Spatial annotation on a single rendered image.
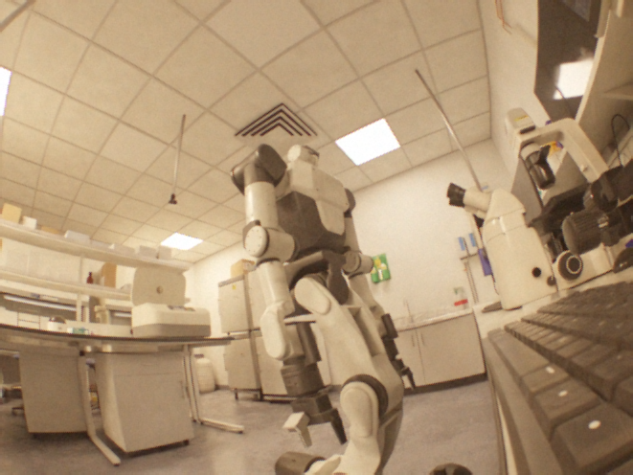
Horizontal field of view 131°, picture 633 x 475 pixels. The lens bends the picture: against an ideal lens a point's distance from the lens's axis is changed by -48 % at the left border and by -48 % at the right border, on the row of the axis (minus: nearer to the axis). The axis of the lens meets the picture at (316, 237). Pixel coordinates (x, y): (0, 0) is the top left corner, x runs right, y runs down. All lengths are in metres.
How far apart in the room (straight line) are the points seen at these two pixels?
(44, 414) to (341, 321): 2.55
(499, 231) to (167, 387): 2.21
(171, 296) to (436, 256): 2.98
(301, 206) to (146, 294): 2.15
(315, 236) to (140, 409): 1.81
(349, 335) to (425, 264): 2.77
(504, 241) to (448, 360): 2.23
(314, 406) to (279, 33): 2.08
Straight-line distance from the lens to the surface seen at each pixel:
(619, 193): 0.30
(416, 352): 2.89
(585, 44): 1.17
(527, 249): 0.72
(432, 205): 3.63
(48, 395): 2.77
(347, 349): 0.78
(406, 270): 3.51
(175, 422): 2.35
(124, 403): 2.16
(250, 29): 2.10
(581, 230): 0.28
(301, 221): 0.83
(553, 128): 0.95
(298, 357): 0.64
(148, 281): 2.76
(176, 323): 2.31
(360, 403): 0.74
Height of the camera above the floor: 0.80
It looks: 21 degrees up
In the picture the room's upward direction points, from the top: 10 degrees counter-clockwise
